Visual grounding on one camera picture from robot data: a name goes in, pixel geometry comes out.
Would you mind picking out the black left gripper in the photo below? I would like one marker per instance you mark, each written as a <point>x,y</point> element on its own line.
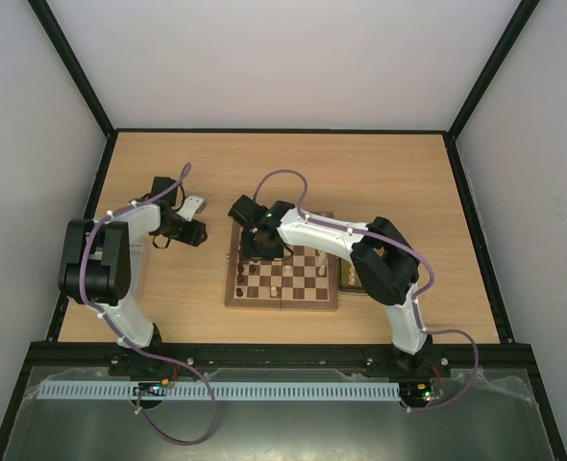
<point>192,236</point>

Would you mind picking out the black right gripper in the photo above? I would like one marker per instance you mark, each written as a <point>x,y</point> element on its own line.
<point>256,245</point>

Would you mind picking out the wooden folding chess board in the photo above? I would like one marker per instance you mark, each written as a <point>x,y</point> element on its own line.
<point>312,286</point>

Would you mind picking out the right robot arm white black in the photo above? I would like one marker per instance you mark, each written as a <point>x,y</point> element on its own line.
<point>386,266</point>

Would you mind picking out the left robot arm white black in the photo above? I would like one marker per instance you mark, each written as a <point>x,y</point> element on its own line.
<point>100,262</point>

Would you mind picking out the gold metal tray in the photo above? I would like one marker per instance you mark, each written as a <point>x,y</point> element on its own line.
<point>348,279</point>

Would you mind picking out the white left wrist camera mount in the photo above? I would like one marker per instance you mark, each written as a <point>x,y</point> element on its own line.
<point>192,205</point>

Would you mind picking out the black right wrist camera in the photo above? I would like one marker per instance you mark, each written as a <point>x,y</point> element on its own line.
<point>247,212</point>

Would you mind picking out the grey slotted cable duct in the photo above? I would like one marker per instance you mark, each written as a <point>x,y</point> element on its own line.
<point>221,391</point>

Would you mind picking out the black frame rail front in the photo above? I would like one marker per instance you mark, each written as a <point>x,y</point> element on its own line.
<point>370,360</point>

